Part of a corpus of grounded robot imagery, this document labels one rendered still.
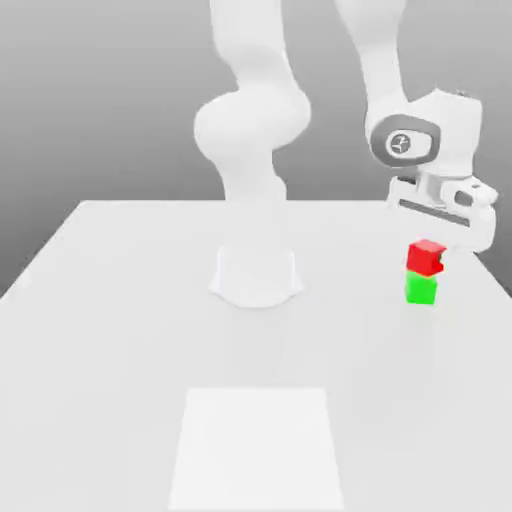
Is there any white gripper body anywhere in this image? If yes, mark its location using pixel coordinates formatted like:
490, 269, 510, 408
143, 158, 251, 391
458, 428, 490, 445
385, 176, 498, 255

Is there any small red cube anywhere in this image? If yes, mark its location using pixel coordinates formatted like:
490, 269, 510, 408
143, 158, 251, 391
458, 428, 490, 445
405, 238, 448, 278

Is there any small green cube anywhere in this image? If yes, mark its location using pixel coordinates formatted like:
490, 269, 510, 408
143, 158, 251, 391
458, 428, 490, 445
404, 270, 439, 306

